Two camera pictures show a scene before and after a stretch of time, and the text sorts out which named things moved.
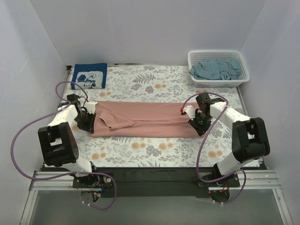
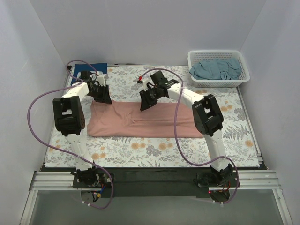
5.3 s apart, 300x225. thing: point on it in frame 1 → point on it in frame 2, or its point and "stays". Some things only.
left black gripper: x=87 y=123 → x=100 y=91
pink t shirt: x=140 y=119 stays
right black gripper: x=199 y=125 → x=148 y=96
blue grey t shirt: x=223 y=69 stays
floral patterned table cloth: x=159 y=84 stays
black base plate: x=154 y=182 stays
